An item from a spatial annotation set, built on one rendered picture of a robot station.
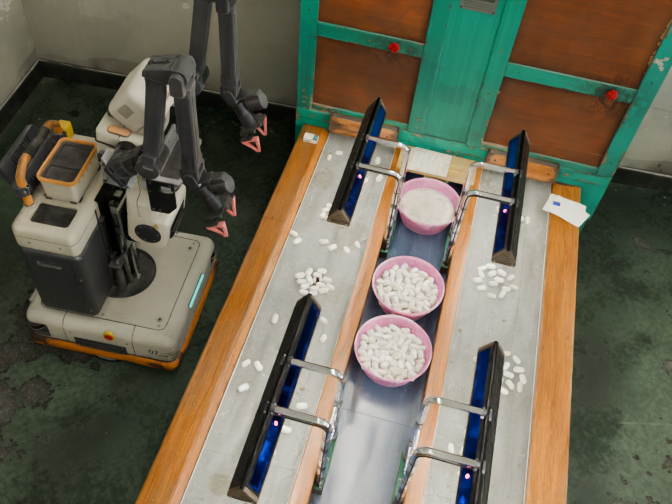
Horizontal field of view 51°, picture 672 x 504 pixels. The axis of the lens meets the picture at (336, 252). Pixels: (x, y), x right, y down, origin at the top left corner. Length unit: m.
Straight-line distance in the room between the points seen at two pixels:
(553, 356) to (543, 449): 0.36
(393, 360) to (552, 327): 0.59
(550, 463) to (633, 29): 1.49
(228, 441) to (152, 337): 0.90
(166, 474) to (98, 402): 1.08
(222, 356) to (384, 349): 0.55
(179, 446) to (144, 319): 0.96
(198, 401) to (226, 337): 0.25
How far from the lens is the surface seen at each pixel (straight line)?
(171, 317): 3.08
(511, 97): 2.92
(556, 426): 2.45
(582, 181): 3.16
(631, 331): 3.79
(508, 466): 2.36
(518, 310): 2.68
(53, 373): 3.37
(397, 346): 2.50
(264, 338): 2.46
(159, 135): 2.21
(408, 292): 2.62
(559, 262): 2.85
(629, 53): 2.81
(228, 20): 2.41
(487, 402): 2.00
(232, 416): 2.32
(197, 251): 3.29
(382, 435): 2.38
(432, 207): 2.92
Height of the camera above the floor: 2.82
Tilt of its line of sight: 50 degrees down
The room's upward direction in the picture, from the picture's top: 7 degrees clockwise
